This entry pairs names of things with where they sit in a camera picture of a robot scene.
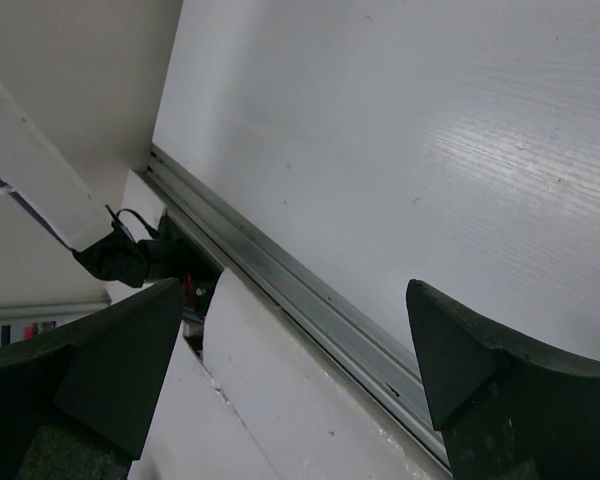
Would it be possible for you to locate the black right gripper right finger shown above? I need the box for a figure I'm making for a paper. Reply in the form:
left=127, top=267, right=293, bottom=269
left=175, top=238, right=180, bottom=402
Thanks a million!
left=406, top=280, right=600, bottom=479

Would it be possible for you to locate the white foil cover panel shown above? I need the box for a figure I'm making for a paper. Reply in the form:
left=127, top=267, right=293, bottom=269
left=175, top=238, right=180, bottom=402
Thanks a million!
left=203, top=269, right=449, bottom=479

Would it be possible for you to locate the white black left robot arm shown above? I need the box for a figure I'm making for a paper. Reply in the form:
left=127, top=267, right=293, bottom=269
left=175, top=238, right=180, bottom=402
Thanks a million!
left=0, top=83, right=190, bottom=288

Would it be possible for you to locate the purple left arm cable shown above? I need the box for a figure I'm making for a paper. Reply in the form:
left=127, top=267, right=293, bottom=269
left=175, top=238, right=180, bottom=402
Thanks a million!
left=0, top=169, right=76, bottom=251

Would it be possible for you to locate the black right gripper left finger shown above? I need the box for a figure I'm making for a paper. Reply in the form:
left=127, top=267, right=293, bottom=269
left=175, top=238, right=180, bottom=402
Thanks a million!
left=0, top=279, right=184, bottom=479

